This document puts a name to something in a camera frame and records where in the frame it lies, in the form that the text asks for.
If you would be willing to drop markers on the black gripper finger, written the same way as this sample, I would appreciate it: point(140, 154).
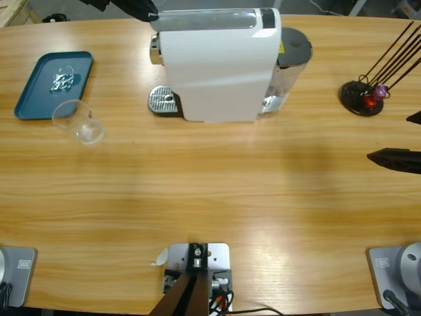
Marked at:
point(398, 160)
point(416, 118)
point(138, 8)
point(97, 3)

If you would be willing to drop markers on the purple coffee capsule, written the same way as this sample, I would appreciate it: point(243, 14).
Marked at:
point(380, 92)

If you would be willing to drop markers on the white capsule coffee machine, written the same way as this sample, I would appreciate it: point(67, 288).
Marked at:
point(213, 72)

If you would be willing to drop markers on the clear drinking glass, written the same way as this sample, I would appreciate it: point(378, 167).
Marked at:
point(87, 131)

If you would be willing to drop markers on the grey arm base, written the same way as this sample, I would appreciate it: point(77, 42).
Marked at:
point(19, 276)
point(385, 273)

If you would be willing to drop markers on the red coffee capsule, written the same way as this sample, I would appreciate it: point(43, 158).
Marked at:
point(371, 102)

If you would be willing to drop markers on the small black object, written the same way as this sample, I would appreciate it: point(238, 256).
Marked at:
point(56, 18)

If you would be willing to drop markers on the black capsule holder with rods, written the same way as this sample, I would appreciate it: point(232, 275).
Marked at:
point(353, 98)

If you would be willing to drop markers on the teal plastic tray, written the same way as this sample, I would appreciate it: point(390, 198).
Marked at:
point(36, 85)

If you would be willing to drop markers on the clear water tank grey lid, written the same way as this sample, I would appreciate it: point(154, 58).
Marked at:
point(294, 42)

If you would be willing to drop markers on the white tape piece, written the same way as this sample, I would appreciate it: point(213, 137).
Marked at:
point(162, 256)

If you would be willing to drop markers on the white metal frame leg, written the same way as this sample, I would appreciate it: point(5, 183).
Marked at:
point(356, 8)

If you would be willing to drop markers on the white mount plate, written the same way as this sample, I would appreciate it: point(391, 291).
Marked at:
point(218, 253)

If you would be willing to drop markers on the dark camera post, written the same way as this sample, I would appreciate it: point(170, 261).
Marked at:
point(187, 296)

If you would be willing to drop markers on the black post bracket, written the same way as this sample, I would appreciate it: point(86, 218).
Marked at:
point(171, 279)

